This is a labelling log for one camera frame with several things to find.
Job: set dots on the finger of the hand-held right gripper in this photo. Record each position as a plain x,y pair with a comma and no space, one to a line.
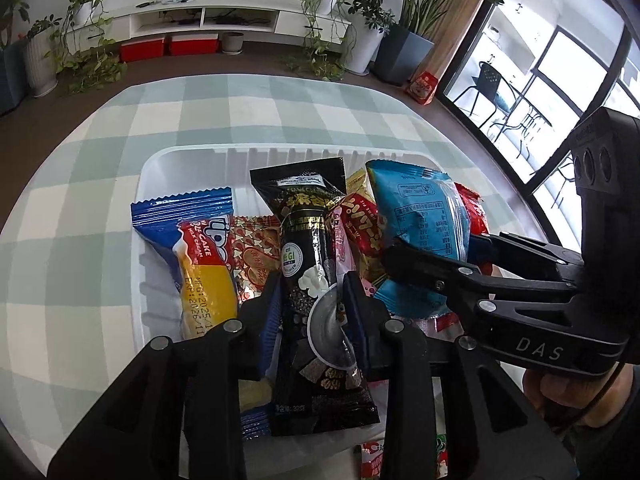
482,250
425,267

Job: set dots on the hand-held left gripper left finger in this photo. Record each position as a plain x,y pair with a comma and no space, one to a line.
270,330

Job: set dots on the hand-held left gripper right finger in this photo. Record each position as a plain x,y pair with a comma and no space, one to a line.
357,325

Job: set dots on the large red snack packet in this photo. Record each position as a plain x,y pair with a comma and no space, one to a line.
477,215

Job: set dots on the light blue snack packet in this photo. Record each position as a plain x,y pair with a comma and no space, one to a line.
425,210

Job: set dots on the pink snack packet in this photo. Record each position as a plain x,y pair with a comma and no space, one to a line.
345,255

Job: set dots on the gold red-label wafer packet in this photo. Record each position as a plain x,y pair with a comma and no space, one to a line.
362,225

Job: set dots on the red star-print snack packet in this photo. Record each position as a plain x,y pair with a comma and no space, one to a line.
255,255

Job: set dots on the black snack packet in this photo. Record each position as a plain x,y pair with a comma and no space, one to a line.
305,240

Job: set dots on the blue yellow cake packet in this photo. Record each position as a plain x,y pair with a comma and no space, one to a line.
200,260

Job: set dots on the white plastic tray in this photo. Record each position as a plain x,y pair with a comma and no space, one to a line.
200,170

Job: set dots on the person's right forearm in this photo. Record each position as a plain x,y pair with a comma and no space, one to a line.
617,442

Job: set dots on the person's right hand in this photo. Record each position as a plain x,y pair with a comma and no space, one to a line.
555,395

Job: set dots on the black balcony table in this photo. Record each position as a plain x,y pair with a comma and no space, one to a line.
525,120

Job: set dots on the long white red snack packet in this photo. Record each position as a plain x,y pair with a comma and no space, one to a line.
372,462

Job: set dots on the green orange snack packet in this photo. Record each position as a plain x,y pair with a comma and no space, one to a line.
441,460

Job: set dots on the black balcony chair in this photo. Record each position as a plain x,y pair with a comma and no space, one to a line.
487,82

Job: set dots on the red bag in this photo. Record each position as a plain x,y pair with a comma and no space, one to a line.
422,87

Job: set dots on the glass sliding door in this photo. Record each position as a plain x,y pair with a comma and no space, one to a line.
575,20

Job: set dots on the large-leaf plant in blue pot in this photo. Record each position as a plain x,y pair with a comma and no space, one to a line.
402,57

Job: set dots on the plant in tall white pot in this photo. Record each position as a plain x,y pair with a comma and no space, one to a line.
365,45

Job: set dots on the beige curtain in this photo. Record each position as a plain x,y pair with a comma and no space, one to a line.
465,20

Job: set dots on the trailing pothos plant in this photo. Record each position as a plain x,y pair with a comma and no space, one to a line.
87,10
322,5

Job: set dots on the small grey pot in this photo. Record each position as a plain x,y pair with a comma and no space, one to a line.
232,42

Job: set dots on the red storage box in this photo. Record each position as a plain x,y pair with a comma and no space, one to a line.
142,50
192,44

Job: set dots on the white television cabinet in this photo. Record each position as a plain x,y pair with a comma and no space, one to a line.
250,15

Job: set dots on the plant in white ribbed pot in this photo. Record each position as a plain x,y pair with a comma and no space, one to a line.
40,65

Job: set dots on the small-leaf tree in blue pot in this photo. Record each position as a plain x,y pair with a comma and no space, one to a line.
10,80

